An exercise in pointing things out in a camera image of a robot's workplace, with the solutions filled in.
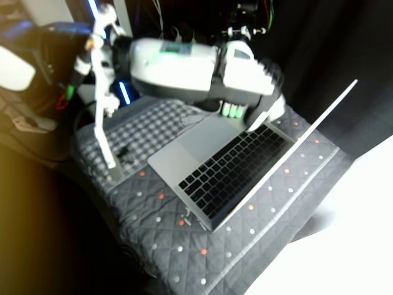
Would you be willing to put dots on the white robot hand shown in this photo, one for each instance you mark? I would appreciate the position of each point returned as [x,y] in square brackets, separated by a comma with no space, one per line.
[175,70]

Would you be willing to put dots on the silver laptop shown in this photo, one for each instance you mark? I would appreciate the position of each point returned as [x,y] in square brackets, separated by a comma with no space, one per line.
[196,144]

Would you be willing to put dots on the blue light strip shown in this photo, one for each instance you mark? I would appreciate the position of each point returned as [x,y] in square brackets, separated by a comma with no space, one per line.
[123,92]

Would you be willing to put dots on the black motor housing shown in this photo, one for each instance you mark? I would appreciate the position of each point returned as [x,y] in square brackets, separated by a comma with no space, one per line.
[245,12]

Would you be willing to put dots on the small black clip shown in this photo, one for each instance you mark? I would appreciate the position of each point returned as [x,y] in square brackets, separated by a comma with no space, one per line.
[123,151]

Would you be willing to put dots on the white rounded shell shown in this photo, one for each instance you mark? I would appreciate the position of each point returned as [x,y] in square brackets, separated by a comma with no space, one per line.
[15,69]

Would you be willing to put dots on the grey quilt with bear print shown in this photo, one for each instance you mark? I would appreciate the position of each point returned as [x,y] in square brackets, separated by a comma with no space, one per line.
[184,246]

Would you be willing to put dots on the white camera stand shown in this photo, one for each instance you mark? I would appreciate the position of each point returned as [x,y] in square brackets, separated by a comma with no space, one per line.
[102,129]

